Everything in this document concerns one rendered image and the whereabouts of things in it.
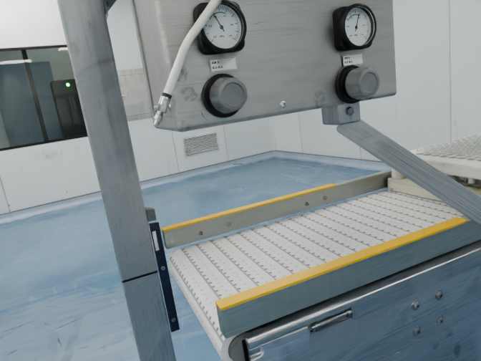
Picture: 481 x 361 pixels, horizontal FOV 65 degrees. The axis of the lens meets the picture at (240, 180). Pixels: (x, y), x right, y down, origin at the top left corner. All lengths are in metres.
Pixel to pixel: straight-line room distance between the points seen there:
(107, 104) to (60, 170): 4.79
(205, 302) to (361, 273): 0.19
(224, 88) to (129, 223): 0.39
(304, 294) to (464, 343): 0.38
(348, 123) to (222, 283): 0.25
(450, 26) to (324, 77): 3.88
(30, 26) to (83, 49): 4.86
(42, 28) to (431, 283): 5.24
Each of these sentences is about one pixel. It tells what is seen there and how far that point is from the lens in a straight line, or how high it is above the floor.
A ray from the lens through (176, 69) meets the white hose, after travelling 0.26.
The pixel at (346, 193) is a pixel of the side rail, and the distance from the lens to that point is 0.77.
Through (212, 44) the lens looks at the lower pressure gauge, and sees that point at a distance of 0.29.
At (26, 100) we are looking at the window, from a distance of 5.35.
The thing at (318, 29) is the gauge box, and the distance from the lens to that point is 0.35.
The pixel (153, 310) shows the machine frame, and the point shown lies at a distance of 0.69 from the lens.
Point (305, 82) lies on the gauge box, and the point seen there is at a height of 1.12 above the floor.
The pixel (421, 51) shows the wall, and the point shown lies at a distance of 4.37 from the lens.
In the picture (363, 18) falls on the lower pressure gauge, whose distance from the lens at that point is 0.36.
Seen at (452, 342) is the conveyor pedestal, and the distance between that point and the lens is 0.72.
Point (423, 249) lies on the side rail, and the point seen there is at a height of 0.91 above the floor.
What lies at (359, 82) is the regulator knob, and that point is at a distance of 0.34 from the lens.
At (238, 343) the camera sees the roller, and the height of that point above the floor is 0.87.
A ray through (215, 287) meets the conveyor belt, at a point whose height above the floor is 0.89.
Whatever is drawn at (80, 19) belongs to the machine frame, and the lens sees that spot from 0.62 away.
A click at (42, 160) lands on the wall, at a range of 5.36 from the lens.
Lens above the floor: 1.12
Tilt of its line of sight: 13 degrees down
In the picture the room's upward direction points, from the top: 8 degrees counter-clockwise
